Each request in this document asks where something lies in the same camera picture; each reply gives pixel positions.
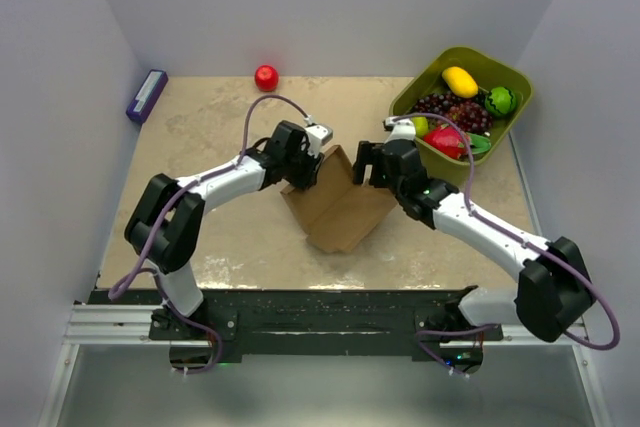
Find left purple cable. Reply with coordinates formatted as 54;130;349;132
107;94;314;303

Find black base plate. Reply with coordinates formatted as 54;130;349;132
114;288;503;369

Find small green watermelon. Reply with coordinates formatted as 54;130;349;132
484;86;517;118

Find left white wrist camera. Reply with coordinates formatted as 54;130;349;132
304;124;333;157

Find purple rectangular box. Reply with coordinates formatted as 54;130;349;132
126;69;169;125

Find red dragon fruit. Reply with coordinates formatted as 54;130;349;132
423;126;492;160

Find purple cable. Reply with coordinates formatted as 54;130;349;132
387;114;621;351
107;94;314;303

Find yellow mango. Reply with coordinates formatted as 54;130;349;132
441;66;479;98

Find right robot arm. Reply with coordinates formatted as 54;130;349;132
353;140;595;342

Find green lime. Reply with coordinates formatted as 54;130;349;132
411;116;429;138

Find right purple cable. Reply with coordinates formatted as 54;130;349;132
387;114;621;351

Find red apple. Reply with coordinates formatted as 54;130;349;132
254;64;280;92

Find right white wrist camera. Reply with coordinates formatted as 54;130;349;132
383;117;416;143

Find dark purple grapes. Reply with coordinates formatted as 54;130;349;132
410;91;493;135

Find brown cardboard box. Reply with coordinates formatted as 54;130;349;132
281;145;397;253

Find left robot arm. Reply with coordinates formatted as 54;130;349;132
124;121;333;339

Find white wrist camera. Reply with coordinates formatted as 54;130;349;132
383;117;416;143
304;124;333;157

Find olive green plastic bin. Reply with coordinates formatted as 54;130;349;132
389;46;533;166

